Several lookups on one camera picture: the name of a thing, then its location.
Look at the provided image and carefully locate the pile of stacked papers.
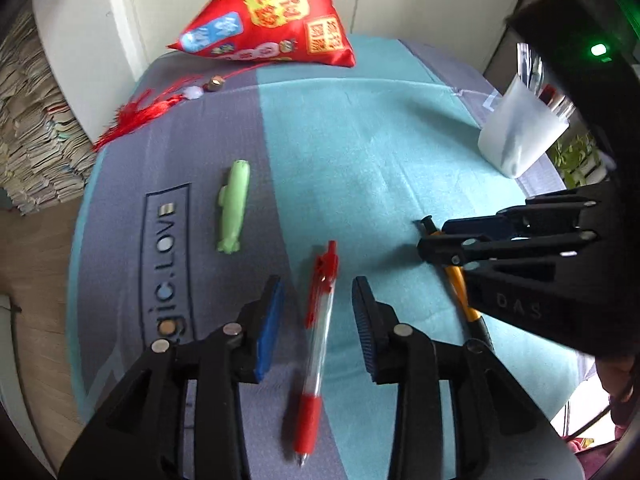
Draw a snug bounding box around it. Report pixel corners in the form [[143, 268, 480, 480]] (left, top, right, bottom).
[[0, 10, 98, 217]]

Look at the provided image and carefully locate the person's right hand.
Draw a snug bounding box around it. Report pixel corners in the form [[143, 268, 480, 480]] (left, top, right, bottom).
[[595, 355, 638, 428]]

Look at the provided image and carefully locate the frosted plastic cup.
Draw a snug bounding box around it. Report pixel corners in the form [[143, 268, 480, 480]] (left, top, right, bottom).
[[477, 77, 571, 180]]

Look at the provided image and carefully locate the red tassel with beads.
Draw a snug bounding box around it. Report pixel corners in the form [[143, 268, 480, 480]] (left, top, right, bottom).
[[92, 72, 226, 154]]

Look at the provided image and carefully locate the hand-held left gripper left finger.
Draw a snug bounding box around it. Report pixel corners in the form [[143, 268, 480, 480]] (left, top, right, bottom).
[[59, 275, 287, 480]]

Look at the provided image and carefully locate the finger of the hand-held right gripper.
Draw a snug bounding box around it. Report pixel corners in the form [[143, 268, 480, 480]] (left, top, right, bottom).
[[417, 230, 601, 356], [441, 197, 599, 239]]

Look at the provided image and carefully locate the green leafy plant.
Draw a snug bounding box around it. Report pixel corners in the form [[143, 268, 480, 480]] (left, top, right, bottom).
[[552, 132, 609, 187]]

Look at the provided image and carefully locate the light green fish-shaped eraser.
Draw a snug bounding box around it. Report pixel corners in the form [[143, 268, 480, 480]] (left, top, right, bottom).
[[216, 159, 251, 255]]

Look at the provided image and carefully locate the person's pink fleece clothing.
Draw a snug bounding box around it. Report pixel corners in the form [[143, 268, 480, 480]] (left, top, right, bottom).
[[570, 437, 619, 480]]

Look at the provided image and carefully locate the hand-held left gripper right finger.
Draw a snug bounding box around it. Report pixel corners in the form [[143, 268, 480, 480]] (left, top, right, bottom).
[[351, 276, 586, 480]]

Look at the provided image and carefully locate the yellow and black pen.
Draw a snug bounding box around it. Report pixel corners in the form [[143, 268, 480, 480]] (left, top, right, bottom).
[[416, 215, 497, 356]]

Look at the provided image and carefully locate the red pen with clear barrel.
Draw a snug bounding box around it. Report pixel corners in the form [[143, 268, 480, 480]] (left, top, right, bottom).
[[292, 240, 340, 468]]

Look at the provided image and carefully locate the red pyramid-shaped pillow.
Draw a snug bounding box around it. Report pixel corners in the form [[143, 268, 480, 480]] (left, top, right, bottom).
[[166, 0, 357, 69]]

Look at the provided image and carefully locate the white cabinet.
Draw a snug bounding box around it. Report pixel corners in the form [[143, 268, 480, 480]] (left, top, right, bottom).
[[32, 0, 526, 147]]

